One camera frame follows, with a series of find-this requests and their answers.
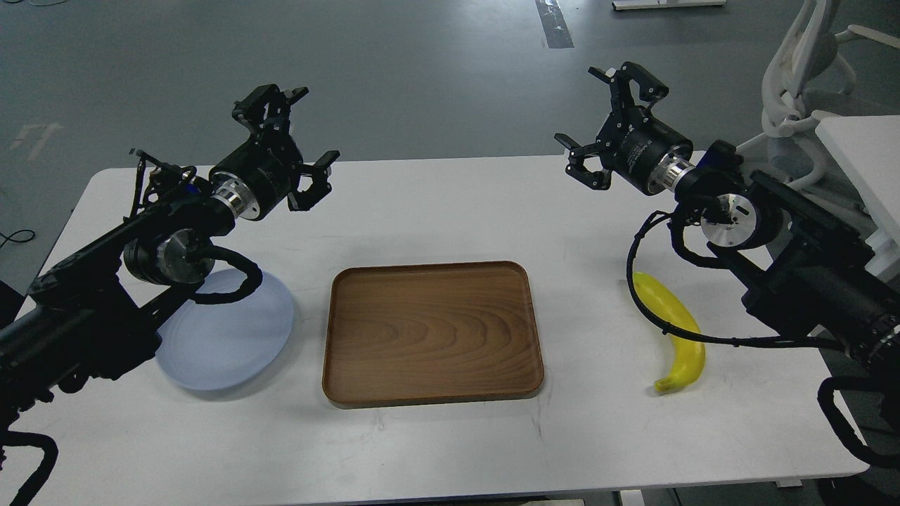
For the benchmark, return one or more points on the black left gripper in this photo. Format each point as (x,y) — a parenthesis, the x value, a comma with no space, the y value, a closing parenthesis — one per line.
(260,173)

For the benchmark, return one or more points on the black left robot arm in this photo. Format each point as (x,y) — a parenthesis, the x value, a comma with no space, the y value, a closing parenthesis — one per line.
(99,311)

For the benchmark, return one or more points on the yellow banana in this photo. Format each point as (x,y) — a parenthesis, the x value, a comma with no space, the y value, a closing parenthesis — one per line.
(660,306)

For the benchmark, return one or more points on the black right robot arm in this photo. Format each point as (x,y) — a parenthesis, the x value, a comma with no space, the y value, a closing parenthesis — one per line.
(803,268)

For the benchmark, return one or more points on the light blue plate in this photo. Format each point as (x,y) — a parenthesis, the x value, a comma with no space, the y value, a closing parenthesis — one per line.
(217,347)

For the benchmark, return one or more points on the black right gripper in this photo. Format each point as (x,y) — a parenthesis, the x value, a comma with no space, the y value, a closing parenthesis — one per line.
(632,142)

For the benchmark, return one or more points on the white side table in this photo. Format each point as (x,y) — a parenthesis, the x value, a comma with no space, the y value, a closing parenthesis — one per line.
(867,150)

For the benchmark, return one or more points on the white office chair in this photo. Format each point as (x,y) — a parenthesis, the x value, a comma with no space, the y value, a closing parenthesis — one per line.
(807,81)

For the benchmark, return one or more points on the brown wooden tray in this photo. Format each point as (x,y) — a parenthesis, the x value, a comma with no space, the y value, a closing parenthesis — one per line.
(431,333)

